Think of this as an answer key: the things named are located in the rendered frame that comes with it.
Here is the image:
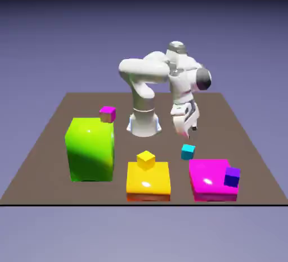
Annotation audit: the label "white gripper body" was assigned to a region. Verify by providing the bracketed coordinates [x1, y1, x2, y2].
[171, 102, 200, 135]

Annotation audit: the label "small cyan cube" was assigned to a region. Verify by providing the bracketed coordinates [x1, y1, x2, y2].
[181, 144, 196, 161]

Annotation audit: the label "small yellow cube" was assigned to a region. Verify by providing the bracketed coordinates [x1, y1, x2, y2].
[136, 150, 156, 171]

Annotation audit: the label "small purple cube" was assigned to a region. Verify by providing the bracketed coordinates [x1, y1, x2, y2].
[223, 166, 241, 188]

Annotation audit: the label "small magenta cube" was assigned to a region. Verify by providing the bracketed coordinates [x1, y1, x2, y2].
[99, 106, 117, 124]

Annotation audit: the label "large magenta box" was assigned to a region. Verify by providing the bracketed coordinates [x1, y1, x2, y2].
[188, 159, 240, 202]

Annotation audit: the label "large yellow box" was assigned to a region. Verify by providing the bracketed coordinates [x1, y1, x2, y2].
[125, 161, 172, 202]

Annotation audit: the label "large green box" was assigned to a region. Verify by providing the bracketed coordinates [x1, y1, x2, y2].
[64, 117, 115, 183]

